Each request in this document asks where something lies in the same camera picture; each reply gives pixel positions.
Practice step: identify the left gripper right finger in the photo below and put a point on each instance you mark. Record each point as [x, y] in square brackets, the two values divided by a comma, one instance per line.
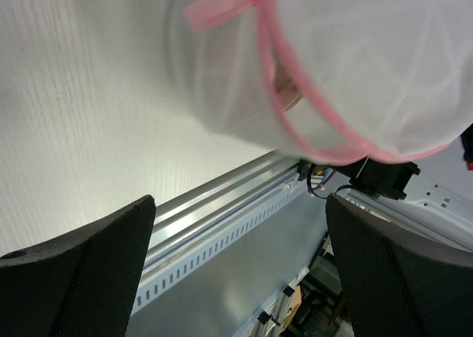
[396, 282]

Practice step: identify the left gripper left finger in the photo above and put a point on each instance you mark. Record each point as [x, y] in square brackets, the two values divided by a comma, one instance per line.
[82, 283]

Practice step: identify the pink-zip mesh laundry bag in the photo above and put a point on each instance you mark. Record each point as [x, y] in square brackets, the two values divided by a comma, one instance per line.
[386, 79]

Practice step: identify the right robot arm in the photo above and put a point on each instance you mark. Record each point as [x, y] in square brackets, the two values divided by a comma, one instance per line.
[432, 197]

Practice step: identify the slotted cable duct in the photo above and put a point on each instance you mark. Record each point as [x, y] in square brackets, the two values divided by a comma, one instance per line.
[178, 265]

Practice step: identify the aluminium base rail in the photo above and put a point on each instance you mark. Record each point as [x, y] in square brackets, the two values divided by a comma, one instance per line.
[190, 215]

